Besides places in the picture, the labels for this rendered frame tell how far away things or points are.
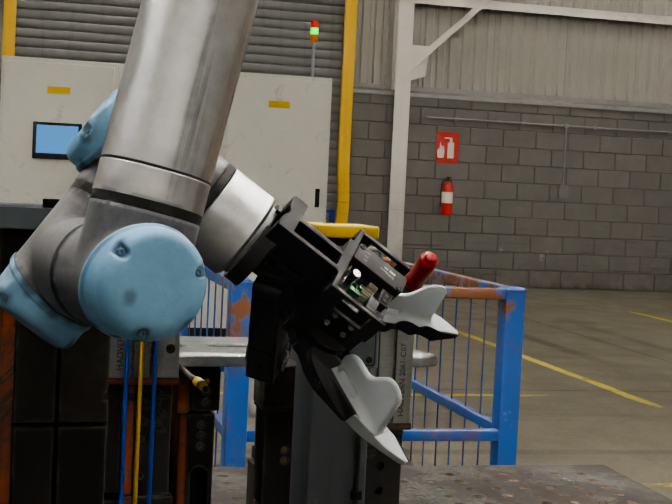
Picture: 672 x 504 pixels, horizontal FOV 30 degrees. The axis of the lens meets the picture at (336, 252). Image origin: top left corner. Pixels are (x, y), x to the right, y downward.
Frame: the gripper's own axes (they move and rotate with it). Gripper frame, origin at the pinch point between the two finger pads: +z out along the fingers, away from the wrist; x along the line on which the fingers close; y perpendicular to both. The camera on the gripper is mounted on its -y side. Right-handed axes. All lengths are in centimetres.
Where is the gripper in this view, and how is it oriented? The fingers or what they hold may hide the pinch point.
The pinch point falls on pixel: (429, 401)
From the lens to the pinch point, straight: 104.2
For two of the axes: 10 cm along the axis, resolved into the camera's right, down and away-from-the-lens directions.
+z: 7.8, 6.1, 1.6
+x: 3.3, -6.1, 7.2
